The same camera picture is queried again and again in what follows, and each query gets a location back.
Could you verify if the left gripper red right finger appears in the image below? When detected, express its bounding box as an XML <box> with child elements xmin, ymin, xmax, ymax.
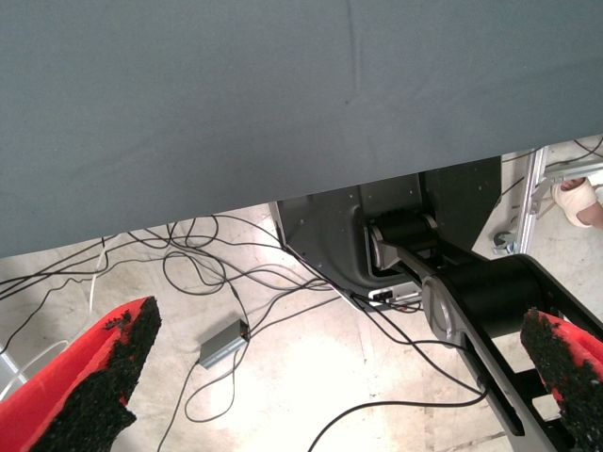
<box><xmin>520</xmin><ymin>308</ymin><xmax>603</xmax><ymax>452</ymax></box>

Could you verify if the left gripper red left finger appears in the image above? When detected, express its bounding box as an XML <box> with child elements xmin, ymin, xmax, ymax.
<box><xmin>0</xmin><ymin>296</ymin><xmax>164</xmax><ymax>452</ymax></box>

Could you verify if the dark grey robot base housing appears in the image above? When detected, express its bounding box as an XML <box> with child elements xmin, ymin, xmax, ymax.
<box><xmin>275</xmin><ymin>154</ymin><xmax>503</xmax><ymax>315</ymax></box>

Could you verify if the black robot frame link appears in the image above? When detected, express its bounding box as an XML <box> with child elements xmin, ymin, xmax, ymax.
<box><xmin>367</xmin><ymin>211</ymin><xmax>603</xmax><ymax>452</ymax></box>

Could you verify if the grey caster wheel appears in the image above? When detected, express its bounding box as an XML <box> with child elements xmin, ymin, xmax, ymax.
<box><xmin>492</xmin><ymin>229</ymin><xmax>517</xmax><ymax>251</ymax></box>

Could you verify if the small grey metal box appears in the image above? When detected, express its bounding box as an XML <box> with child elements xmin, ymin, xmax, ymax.
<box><xmin>198</xmin><ymin>318</ymin><xmax>251</xmax><ymax>369</ymax></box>

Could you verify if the beige shoe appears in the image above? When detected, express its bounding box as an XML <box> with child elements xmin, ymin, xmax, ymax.
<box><xmin>550</xmin><ymin>174</ymin><xmax>603</xmax><ymax>231</ymax></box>

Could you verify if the dark grey table cloth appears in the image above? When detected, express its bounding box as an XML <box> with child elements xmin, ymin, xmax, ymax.
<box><xmin>0</xmin><ymin>0</ymin><xmax>603</xmax><ymax>259</ymax></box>

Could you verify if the thin white cable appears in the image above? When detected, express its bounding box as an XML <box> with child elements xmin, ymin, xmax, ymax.
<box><xmin>88</xmin><ymin>234</ymin><xmax>112</xmax><ymax>315</ymax></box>

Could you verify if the thin black cable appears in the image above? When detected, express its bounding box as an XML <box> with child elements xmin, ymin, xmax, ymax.
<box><xmin>156</xmin><ymin>362</ymin><xmax>204</xmax><ymax>452</ymax></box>
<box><xmin>308</xmin><ymin>294</ymin><xmax>489</xmax><ymax>452</ymax></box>
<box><xmin>162</xmin><ymin>251</ymin><xmax>227</xmax><ymax>298</ymax></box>

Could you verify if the aluminium frame profile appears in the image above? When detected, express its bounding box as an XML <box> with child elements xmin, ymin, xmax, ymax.
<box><xmin>511</xmin><ymin>145</ymin><xmax>603</xmax><ymax>258</ymax></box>

